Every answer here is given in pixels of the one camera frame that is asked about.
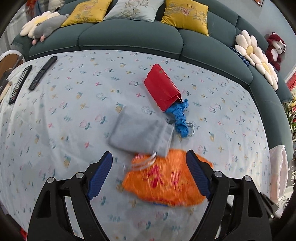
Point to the black remote control long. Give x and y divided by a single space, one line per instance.
41 73

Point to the grey plush mouse toy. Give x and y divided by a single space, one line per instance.
47 27

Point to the small yellow embroidered cushion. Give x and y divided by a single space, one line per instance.
88 12

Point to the teal sectional sofa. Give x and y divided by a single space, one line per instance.
212 52

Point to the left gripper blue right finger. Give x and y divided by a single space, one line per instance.
200 171

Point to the black remote control buttons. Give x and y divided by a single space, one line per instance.
19 84

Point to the white daisy pillow far end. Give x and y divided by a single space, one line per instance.
29 27

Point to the red paper box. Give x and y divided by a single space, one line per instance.
161 88

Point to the white daisy pillow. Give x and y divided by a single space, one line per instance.
266 69
248 47

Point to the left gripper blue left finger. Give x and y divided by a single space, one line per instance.
97 173

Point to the white daisy pillow left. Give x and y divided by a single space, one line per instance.
248 47

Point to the orange bag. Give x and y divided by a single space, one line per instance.
168 182

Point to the white trash bag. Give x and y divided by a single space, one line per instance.
279 172

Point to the white daisy pillow right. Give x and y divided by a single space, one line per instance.
266 69

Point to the red and white plush bear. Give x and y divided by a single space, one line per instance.
276 47

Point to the grey fabric pouch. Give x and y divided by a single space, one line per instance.
139 135

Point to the floral light blue tablecloth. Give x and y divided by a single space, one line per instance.
148 111

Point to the blue patterned cloth on sofa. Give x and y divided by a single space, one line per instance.
240 55

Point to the light grey embroidered cushion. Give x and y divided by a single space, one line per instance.
138 10

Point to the large yellow embroidered cushion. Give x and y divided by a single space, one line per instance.
187 15

